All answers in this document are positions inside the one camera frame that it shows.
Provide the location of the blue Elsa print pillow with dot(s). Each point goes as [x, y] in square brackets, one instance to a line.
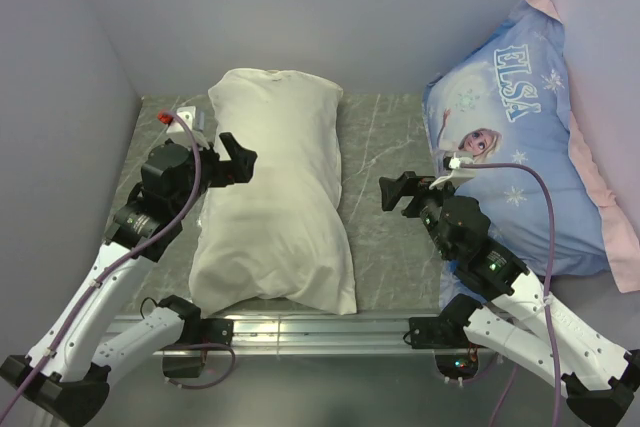
[508, 104]

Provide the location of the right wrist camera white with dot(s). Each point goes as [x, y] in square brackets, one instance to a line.
[456, 171]

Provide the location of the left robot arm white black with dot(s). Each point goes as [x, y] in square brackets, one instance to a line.
[69, 373]

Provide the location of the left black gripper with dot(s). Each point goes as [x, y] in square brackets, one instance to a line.
[237, 170]

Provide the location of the aluminium mounting rail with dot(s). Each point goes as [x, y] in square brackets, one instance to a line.
[315, 333]

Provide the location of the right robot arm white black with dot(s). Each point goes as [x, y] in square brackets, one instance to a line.
[509, 310]

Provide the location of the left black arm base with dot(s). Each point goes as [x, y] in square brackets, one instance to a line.
[186, 358]

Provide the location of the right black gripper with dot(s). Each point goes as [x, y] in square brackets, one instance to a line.
[409, 184]

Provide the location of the cream pillowcase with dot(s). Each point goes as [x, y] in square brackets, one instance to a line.
[280, 234]

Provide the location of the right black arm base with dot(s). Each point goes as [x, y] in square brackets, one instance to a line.
[455, 357]

